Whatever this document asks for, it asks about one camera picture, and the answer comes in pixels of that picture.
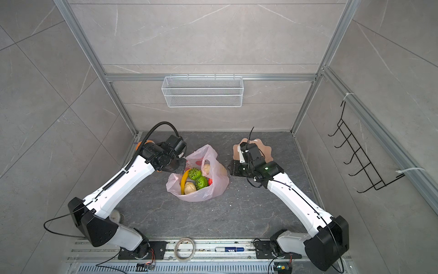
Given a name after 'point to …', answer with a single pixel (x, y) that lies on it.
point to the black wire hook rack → (376, 181)
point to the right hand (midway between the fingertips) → (231, 166)
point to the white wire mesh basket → (204, 92)
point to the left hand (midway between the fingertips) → (180, 163)
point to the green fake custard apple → (194, 173)
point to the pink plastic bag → (218, 174)
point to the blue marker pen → (228, 249)
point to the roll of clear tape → (175, 249)
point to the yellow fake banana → (183, 182)
